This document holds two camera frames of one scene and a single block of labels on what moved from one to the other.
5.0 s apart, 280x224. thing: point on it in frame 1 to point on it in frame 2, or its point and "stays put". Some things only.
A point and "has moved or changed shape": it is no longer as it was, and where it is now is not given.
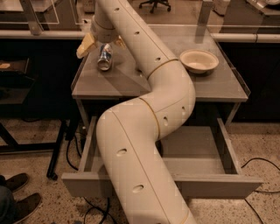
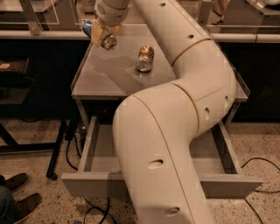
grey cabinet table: [111, 74] stays put
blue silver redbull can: [105, 57] has moved or changed shape
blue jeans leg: [7, 212] stays put
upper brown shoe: [17, 182] stays put
